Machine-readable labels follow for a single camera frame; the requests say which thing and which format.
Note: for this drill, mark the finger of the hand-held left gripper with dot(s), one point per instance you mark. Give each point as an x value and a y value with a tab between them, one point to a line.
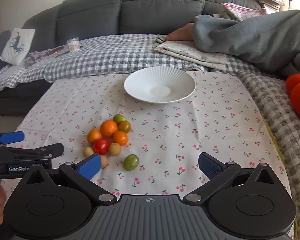
27	153
12	137

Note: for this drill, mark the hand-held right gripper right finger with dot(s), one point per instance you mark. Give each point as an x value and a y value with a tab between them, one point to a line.
210	167

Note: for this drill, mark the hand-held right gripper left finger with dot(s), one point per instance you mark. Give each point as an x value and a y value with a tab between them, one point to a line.
90	167

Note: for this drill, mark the beige longan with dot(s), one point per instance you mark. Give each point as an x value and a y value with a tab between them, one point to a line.
114	149
104	162
88	152

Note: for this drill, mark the red tomato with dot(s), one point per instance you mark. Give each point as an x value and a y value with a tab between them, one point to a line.
101	146

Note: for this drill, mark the small orange tomato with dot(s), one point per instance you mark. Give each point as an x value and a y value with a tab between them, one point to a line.
94	135
120	138

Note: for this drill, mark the green tomato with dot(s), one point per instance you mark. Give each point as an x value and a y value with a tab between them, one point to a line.
131	162
119	118

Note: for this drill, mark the large orange tangerine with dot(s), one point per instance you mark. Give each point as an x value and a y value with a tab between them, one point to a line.
108	128

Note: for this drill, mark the brown-green tomato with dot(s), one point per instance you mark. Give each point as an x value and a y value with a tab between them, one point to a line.
125	127

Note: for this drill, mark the white ribbed plate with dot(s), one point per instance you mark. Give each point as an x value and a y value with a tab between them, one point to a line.
160	85

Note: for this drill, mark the orange fruits at right edge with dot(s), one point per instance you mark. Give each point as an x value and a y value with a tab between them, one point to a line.
294	82

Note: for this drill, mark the cherry print cloth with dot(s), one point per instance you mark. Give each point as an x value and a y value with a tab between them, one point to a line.
170	135

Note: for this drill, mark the dark floral cloth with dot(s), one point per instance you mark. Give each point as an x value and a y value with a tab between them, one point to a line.
36	58

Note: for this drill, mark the grey woven blanket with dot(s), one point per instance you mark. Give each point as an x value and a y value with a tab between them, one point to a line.
277	110

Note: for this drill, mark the white printed cushion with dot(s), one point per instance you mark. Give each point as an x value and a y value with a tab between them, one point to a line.
17	46

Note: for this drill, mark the dark red case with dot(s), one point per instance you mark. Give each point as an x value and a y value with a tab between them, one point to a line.
56	51

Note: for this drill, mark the clear cotton swab box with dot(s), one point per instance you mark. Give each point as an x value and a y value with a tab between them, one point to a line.
73	45

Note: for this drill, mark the grey gingham quilt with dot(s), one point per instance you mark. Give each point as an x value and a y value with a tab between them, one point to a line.
102	55

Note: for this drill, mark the folded floral sheet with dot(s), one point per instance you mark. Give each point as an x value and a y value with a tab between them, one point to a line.
190	53

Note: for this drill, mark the person's leg in grey trousers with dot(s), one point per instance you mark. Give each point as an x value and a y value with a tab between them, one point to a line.
252	35

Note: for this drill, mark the pink patterned pillow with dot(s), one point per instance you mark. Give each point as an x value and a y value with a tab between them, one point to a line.
242	11

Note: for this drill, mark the dark grey sofa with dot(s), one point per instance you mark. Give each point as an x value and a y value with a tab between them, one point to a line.
152	10

